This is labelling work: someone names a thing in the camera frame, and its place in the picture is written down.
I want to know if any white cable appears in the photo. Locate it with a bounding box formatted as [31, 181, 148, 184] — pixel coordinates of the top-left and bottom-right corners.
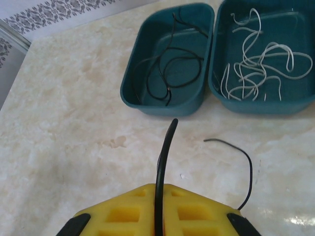
[220, 8, 264, 101]
[246, 51, 313, 102]
[233, 41, 295, 101]

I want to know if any teal plastic bin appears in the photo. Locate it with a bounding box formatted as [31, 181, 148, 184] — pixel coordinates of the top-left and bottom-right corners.
[120, 2, 215, 117]
[208, 0, 315, 116]

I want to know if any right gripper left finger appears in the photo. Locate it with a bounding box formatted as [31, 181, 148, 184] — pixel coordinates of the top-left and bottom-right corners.
[56, 183, 158, 236]

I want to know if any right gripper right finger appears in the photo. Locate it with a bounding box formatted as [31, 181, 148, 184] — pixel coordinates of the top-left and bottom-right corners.
[162, 184, 260, 236]

